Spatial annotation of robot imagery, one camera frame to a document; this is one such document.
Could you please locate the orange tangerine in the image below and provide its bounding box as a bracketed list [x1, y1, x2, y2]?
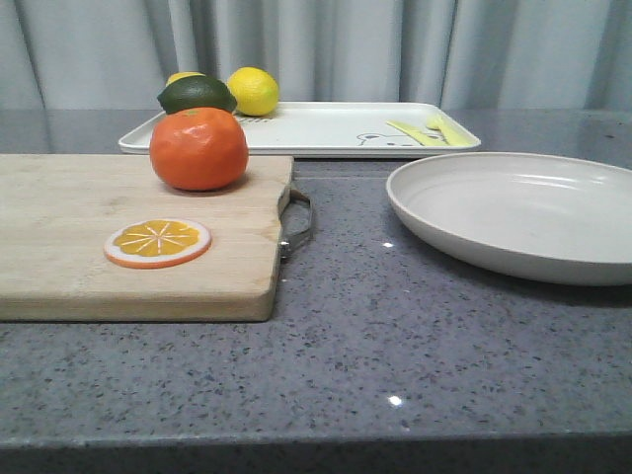
[149, 108, 249, 192]

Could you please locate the beige round plate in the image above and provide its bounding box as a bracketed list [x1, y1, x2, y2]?
[386, 152, 631, 286]

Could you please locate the white bear tray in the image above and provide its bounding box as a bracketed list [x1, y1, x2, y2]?
[118, 101, 482, 159]

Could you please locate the yellow plastic knife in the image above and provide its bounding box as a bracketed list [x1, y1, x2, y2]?
[386, 120, 447, 147]

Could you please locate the yellow lemon right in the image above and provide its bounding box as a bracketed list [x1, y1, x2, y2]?
[227, 66, 279, 117]

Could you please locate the yellow lemon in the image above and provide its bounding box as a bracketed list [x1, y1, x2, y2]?
[165, 71, 203, 86]
[227, 66, 279, 117]

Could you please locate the orange slice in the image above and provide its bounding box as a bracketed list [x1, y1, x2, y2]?
[104, 218, 212, 270]

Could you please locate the yellow plastic fork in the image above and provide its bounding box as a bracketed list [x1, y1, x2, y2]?
[426, 115, 475, 146]

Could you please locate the green lime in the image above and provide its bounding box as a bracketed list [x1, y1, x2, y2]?
[157, 75, 237, 115]

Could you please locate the yellow lemon left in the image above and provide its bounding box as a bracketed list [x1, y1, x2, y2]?
[165, 71, 203, 86]

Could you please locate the wooden cutting board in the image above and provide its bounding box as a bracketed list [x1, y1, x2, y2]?
[1, 154, 293, 322]

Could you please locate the grey curtain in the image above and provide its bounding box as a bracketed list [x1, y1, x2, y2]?
[1, 1, 631, 111]

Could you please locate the metal cutting board handle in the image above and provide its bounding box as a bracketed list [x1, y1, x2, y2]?
[278, 184, 315, 261]

